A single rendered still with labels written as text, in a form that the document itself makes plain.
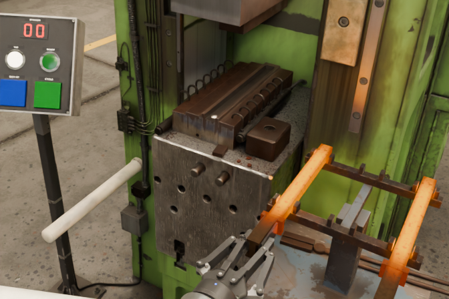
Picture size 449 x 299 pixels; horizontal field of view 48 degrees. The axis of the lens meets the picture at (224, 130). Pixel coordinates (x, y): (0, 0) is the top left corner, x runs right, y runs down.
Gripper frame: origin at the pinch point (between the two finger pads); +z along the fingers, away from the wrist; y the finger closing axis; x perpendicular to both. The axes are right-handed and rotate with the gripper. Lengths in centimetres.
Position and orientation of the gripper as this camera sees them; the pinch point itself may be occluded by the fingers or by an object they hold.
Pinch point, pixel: (262, 235)
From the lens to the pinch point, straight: 98.5
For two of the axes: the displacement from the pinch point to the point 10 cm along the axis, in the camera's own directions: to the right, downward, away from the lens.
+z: 4.9, -4.4, 7.5
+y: 8.7, 2.9, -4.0
